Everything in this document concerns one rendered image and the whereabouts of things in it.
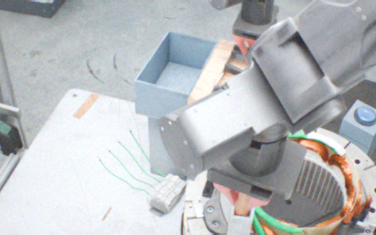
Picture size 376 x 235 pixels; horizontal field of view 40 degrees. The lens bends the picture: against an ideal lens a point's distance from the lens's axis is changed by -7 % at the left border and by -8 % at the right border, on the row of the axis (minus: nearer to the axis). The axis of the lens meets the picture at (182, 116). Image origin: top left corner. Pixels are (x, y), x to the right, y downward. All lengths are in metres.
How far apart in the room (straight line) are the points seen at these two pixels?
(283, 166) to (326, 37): 0.21
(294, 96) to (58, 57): 2.45
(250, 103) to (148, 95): 0.57
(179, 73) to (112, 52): 1.68
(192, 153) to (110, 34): 2.51
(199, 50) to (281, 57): 0.71
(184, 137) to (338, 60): 0.14
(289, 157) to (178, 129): 0.17
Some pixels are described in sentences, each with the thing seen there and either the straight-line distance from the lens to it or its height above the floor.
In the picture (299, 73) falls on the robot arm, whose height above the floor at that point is 1.46.
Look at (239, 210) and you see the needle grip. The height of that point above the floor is 1.19.
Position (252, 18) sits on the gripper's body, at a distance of 0.94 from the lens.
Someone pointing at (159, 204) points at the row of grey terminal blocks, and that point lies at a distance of 1.12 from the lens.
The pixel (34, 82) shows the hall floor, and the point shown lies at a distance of 2.70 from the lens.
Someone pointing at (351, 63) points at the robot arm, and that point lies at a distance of 0.38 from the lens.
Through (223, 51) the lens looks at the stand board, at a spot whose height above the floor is 1.06.
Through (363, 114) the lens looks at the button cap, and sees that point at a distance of 1.02.
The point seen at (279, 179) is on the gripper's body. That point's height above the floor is 1.30.
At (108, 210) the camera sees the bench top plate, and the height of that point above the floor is 0.78.
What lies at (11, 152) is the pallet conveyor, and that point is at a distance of 1.43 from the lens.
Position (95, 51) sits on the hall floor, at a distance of 2.82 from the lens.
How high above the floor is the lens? 1.72
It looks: 45 degrees down
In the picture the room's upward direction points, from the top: 1 degrees clockwise
